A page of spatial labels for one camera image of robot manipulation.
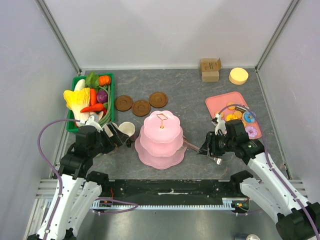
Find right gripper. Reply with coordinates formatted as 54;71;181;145
196;131;236;157

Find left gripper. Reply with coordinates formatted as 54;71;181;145
89;121;129;157

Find metal tongs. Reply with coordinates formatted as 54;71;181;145
182;135;223;165

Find chocolate cake slice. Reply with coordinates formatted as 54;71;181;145
235;105;248;113

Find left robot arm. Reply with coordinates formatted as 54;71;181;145
28;116;136;240

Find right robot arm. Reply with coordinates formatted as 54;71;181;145
198;113;320;240

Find black mug white inside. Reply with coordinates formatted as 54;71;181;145
118;121;137;148

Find pink mug white inside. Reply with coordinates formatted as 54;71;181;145
102;122;119;135

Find toy green beans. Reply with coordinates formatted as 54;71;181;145
99;86;112;126

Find brown saucer left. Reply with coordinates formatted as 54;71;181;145
114;95;133;112

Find brown saucer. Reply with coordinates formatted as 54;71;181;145
149;92;168;108
131;99;151;117
114;95;133;112

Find brown saucer middle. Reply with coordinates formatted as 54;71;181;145
131;99;151;117

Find yellow donut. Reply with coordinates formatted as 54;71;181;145
225;114;238;122

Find pink three-tier cake stand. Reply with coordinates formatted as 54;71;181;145
134;110;187;170

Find toy purple onion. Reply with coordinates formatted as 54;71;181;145
96;90;109;104

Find green vegetable crate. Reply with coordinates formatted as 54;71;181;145
67;73;115;126

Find pink dessert tray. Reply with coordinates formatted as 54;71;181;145
205;91;262;139

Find round biscuit lower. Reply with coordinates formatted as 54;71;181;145
233;110;243;119

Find round biscuit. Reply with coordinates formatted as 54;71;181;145
227;102;236;110
233;110;243;119

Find round biscuit upper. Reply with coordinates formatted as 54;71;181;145
227;102;236;110

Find purple donut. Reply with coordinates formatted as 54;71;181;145
245;125;258;139

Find blue donut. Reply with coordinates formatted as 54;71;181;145
242;111;256;124

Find toy napa cabbage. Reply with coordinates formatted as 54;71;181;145
63;87;90;121

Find brown saucer right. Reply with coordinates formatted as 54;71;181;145
149;92;168;108

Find toy pumpkin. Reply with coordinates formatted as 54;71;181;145
98;75;112;87

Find toy green leaf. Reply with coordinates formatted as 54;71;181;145
85;71;99;89

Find toy white radish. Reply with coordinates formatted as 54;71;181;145
73;79;86;92

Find cardboard box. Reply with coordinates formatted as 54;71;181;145
200;58;222;83

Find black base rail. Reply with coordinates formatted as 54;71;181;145
86;171;248;205

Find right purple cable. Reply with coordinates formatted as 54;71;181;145
216;103;320;236

